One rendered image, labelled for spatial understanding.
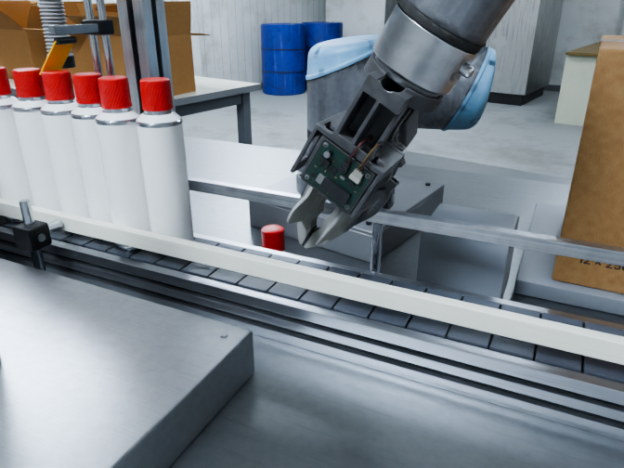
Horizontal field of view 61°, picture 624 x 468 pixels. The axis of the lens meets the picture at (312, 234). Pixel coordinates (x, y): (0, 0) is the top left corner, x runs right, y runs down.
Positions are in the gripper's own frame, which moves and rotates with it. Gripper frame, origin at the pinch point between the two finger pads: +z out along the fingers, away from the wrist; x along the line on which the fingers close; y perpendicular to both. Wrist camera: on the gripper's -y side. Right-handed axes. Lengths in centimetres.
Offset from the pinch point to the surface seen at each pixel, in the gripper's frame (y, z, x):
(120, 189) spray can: 3.4, 9.5, -21.6
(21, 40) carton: -140, 108, -196
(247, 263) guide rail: 4.8, 4.8, -3.3
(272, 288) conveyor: 3.8, 6.2, 0.2
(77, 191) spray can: 1.6, 16.1, -28.6
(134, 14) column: -11.8, -2.4, -38.3
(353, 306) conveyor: 3.6, 1.5, 8.2
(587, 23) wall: -762, -5, 24
